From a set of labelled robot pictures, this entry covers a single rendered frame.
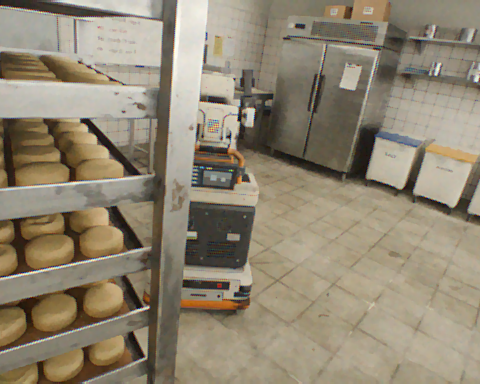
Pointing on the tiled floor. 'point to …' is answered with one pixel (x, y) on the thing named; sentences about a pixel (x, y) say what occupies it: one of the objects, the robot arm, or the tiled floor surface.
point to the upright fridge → (291, 95)
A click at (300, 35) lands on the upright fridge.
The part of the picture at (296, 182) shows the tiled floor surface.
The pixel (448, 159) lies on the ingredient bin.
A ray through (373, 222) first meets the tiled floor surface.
